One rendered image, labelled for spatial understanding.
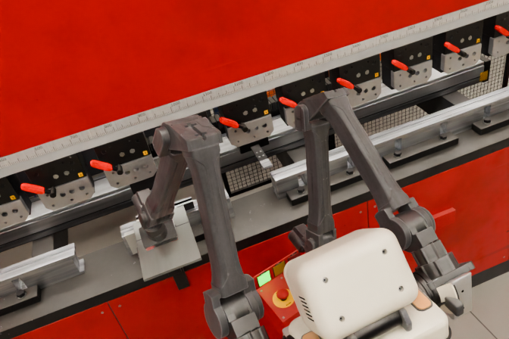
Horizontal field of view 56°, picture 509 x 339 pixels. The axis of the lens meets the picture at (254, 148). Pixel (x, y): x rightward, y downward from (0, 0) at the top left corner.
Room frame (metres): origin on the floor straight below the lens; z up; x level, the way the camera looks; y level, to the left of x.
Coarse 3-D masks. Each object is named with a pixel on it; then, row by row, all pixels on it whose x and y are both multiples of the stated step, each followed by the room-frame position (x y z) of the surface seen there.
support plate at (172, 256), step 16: (176, 208) 1.25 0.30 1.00; (176, 224) 1.17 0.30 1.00; (176, 240) 1.10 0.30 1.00; (192, 240) 1.09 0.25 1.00; (144, 256) 1.06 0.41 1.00; (160, 256) 1.05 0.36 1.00; (176, 256) 1.03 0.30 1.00; (192, 256) 1.02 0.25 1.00; (144, 272) 1.00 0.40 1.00; (160, 272) 0.98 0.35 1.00
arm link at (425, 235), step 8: (400, 216) 0.74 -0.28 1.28; (408, 216) 0.74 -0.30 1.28; (416, 216) 0.74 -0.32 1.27; (408, 224) 0.71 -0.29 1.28; (416, 224) 0.72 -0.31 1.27; (424, 224) 0.72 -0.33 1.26; (416, 232) 0.70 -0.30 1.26; (424, 232) 0.70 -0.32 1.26; (432, 232) 0.70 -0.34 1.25; (416, 240) 0.68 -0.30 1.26; (424, 240) 0.68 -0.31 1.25; (432, 240) 0.68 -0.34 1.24; (408, 248) 0.69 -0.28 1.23; (416, 248) 0.68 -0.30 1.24
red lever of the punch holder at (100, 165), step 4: (92, 160) 1.17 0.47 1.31; (96, 160) 1.18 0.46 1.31; (92, 164) 1.16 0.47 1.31; (96, 164) 1.16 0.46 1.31; (100, 164) 1.17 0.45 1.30; (104, 164) 1.17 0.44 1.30; (108, 164) 1.18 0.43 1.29; (100, 168) 1.16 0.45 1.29; (104, 168) 1.16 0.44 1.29; (108, 168) 1.17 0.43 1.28; (112, 168) 1.17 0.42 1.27; (116, 168) 1.18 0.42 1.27; (120, 168) 1.18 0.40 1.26; (120, 172) 1.17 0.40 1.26
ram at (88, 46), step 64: (0, 0) 1.19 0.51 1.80; (64, 0) 1.22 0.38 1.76; (128, 0) 1.25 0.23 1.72; (192, 0) 1.28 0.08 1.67; (256, 0) 1.32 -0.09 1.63; (320, 0) 1.36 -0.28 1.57; (384, 0) 1.40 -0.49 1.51; (448, 0) 1.45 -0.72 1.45; (0, 64) 1.18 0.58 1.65; (64, 64) 1.21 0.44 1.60; (128, 64) 1.24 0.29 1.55; (192, 64) 1.27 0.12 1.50; (256, 64) 1.31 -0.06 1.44; (320, 64) 1.36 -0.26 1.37; (0, 128) 1.16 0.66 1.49; (64, 128) 1.19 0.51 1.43; (128, 128) 1.23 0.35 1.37
